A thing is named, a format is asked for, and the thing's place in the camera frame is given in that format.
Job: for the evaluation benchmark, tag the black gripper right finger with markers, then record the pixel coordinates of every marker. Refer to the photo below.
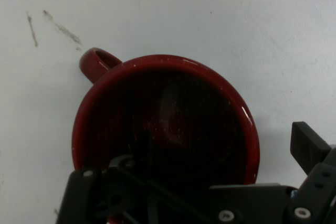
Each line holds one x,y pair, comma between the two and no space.
319,176

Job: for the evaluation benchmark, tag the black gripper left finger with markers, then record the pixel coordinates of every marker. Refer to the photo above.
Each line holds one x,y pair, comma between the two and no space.
86,195

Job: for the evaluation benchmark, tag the dark red ceramic mug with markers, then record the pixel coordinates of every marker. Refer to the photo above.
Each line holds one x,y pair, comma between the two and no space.
168,62

